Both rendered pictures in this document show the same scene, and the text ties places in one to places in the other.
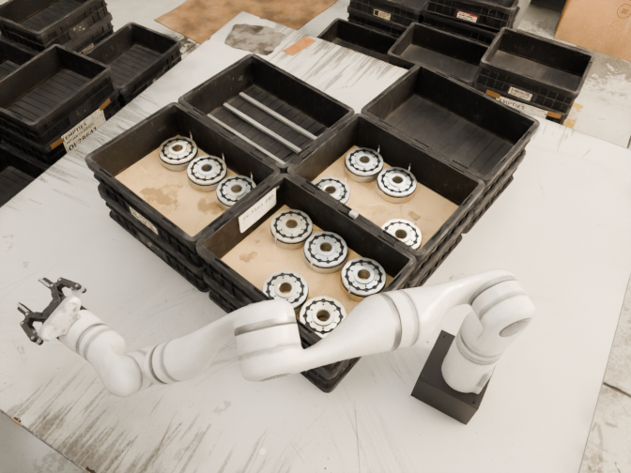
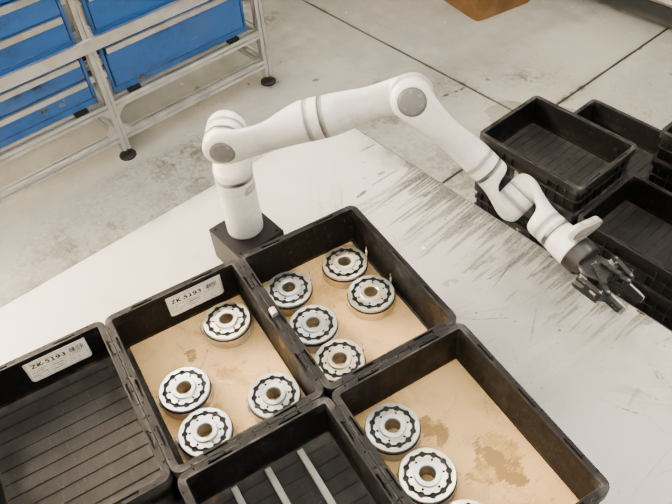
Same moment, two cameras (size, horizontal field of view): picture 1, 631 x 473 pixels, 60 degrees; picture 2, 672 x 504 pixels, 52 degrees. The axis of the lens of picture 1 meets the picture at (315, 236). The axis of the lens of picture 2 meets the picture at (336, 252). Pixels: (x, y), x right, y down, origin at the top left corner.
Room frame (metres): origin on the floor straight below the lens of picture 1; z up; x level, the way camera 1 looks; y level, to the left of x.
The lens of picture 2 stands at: (1.52, 0.41, 2.03)
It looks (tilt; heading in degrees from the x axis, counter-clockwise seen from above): 47 degrees down; 206
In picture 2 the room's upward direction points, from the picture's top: 6 degrees counter-clockwise
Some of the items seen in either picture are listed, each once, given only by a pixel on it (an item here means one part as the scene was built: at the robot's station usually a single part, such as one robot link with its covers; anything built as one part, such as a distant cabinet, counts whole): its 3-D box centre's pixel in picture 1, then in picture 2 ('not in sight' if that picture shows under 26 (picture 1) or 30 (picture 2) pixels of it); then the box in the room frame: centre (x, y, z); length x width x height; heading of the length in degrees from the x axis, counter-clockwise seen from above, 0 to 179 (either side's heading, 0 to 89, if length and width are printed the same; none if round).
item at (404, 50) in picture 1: (433, 82); not in sight; (2.14, -0.52, 0.31); 0.40 x 0.30 x 0.34; 62
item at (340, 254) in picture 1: (326, 249); (313, 324); (0.75, -0.03, 0.86); 0.10 x 0.10 x 0.01
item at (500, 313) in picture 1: (495, 316); (228, 150); (0.49, -0.33, 1.05); 0.09 x 0.09 x 0.17; 21
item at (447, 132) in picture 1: (445, 133); (67, 446); (1.17, -0.35, 0.87); 0.40 x 0.30 x 0.11; 52
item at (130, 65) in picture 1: (134, 85); not in sight; (2.01, 0.85, 0.31); 0.40 x 0.30 x 0.34; 152
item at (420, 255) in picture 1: (385, 179); (209, 356); (0.93, -0.16, 0.92); 0.40 x 0.30 x 0.02; 52
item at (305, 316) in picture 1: (323, 316); (344, 263); (0.57, -0.02, 0.86); 0.10 x 0.10 x 0.01
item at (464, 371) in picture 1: (472, 355); (239, 201); (0.49, -0.33, 0.89); 0.09 x 0.09 x 0.17; 62
